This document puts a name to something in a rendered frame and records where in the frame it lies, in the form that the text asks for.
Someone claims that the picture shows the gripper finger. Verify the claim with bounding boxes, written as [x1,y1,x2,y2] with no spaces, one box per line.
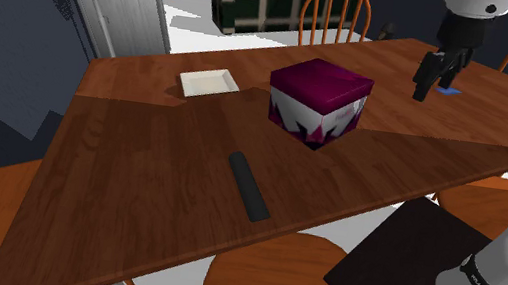
[409,48,447,105]
[437,43,475,93]

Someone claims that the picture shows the small blue flat card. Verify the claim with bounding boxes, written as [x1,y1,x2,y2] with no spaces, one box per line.
[434,85,465,99]

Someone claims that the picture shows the purple and white box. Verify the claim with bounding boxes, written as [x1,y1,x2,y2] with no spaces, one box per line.
[261,51,378,158]

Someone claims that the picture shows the green plaid sofa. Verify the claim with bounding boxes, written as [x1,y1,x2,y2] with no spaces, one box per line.
[203,0,363,54]

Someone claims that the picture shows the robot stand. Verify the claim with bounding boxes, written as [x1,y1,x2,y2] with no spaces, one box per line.
[322,185,504,285]

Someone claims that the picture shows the black remote control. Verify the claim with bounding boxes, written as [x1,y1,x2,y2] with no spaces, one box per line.
[219,149,280,226]

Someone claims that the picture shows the white square plate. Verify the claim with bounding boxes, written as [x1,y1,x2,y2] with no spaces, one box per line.
[175,62,243,106]

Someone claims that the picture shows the wooden dining table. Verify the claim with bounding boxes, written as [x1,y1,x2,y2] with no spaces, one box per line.
[0,0,508,285]

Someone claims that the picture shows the white metal shelf unit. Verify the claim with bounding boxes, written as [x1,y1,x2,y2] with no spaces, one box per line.
[23,0,179,69]

